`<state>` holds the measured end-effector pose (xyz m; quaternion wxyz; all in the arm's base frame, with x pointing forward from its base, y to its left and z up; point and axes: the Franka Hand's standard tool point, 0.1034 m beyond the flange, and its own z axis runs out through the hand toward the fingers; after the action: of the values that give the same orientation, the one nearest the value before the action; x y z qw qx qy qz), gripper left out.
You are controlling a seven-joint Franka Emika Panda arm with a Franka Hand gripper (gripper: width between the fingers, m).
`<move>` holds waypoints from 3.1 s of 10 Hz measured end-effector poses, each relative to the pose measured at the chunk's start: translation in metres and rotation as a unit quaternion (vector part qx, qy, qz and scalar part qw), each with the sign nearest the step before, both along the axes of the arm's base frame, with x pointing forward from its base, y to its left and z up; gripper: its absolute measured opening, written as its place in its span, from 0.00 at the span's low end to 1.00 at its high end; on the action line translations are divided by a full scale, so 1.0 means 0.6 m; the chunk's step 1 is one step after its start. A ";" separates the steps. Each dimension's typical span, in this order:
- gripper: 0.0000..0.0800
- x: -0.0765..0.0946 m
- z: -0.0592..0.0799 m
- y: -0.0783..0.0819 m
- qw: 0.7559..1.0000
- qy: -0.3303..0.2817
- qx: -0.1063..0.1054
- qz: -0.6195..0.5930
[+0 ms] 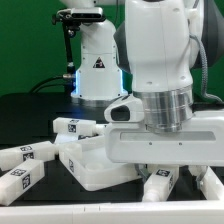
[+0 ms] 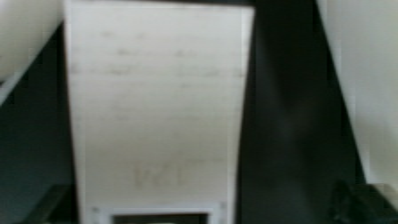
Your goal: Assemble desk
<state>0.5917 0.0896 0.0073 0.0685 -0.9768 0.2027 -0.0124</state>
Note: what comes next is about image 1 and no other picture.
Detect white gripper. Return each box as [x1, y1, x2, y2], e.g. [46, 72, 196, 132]
[105, 111, 224, 189]

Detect white desk top tray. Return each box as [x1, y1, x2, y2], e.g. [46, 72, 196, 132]
[58, 136, 140, 191]

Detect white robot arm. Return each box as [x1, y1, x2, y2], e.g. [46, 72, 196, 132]
[69, 0, 224, 191]

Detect white marker base sheet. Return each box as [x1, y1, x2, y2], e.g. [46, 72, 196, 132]
[54, 133, 105, 145]

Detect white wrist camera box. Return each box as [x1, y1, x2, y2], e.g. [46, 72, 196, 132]
[104, 95, 144, 123]

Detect black camera on stand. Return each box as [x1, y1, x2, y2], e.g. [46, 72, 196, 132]
[51, 7, 107, 93]

